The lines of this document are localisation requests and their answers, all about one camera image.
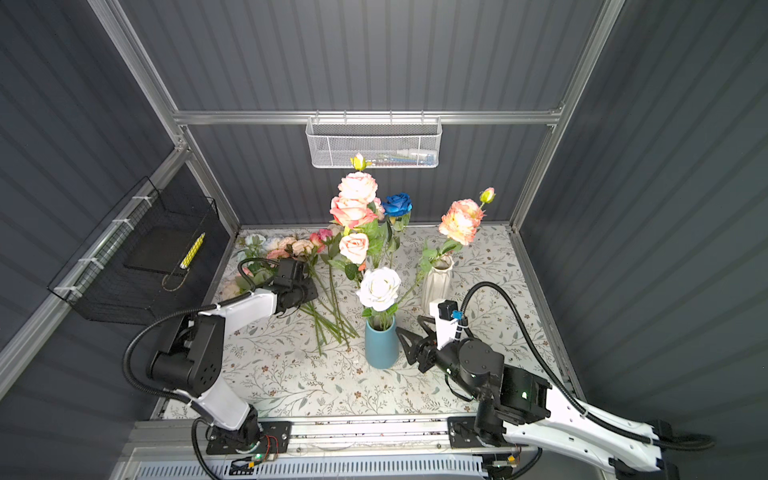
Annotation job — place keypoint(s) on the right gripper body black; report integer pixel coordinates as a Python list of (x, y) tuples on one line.
[(447, 359)]

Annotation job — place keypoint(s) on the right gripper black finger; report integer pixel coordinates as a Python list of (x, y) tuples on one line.
[(413, 346), (427, 324)]

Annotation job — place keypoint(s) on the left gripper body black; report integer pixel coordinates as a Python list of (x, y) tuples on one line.
[(305, 291)]

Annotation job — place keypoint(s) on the blue ceramic vase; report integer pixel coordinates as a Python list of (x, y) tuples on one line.
[(381, 343)]

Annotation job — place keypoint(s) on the white ribbed ceramic vase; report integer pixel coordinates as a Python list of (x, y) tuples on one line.
[(437, 283)]

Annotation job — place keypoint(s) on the white rose stem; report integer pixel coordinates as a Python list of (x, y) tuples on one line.
[(379, 296)]

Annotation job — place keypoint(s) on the small pale pink rose stem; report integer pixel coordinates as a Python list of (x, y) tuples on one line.
[(349, 254)]

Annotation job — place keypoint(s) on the large pink rose stem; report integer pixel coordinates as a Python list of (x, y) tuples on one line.
[(362, 232)]

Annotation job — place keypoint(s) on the peach rose flower stem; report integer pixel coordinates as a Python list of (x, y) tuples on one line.
[(459, 225)]

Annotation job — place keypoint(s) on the blue artificial rose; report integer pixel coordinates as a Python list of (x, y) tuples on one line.
[(397, 215)]

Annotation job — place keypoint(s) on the pink carnation flower stem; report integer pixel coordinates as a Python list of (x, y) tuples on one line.
[(358, 186)]

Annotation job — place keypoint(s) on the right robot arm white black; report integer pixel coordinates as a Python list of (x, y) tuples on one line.
[(516, 406)]

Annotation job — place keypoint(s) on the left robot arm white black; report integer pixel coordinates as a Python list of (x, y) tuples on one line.
[(189, 357)]

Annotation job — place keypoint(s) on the pile of artificial flowers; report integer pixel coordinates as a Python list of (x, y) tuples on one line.
[(255, 262)]

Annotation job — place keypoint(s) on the floral patterned table mat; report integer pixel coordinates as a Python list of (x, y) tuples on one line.
[(276, 366)]

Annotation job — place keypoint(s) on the yellow marker pen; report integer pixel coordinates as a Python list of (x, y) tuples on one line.
[(186, 261)]

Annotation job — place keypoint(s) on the items in white basket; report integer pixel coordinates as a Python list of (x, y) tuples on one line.
[(403, 158)]

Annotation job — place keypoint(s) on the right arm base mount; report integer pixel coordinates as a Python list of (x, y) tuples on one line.
[(464, 432)]

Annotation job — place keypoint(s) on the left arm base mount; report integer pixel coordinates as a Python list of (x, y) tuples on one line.
[(263, 437)]

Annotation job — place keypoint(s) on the black wire basket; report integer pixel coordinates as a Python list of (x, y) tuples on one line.
[(131, 274)]

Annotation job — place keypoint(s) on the white wire mesh basket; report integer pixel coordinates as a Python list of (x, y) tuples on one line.
[(333, 142)]

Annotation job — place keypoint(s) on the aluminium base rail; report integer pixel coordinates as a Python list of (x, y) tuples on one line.
[(310, 437)]

